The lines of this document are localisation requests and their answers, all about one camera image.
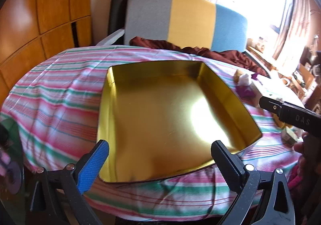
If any maroon blanket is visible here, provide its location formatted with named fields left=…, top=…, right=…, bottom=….
left=130, top=37, right=267, bottom=76

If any cardboard box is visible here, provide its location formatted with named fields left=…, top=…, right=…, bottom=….
left=300, top=66, right=314, bottom=88

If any small pale green box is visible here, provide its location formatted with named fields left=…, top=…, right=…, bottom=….
left=281, top=127, right=299, bottom=145

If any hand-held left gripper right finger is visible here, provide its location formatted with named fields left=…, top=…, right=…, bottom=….
left=211, top=140, right=296, bottom=225

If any wooden wardrobe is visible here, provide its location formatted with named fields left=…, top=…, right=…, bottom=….
left=0, top=0, right=93, bottom=100

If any person's right hand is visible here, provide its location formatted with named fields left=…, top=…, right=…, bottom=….
left=294, top=132, right=321, bottom=160

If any wooden side table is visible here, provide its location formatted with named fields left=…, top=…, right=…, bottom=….
left=247, top=45, right=279, bottom=71

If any large purple snack packet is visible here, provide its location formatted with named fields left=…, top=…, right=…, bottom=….
left=237, top=84, right=254, bottom=100

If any gold tin box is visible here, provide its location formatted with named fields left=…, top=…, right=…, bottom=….
left=97, top=60, right=263, bottom=183

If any grey yellow blue sofa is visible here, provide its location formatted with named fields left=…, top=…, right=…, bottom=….
left=97, top=0, right=249, bottom=52

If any black rolled mat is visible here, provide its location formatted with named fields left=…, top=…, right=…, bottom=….
left=108, top=0, right=131, bottom=37

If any dark round object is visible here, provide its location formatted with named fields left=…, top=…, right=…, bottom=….
left=6, top=162, right=22, bottom=194

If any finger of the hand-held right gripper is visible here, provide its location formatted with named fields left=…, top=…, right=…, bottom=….
left=259, top=96, right=284, bottom=118

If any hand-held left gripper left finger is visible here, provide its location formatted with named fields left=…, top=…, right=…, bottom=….
left=29, top=140, right=110, bottom=225

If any striped bed sheet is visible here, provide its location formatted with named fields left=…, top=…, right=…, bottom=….
left=0, top=45, right=301, bottom=222

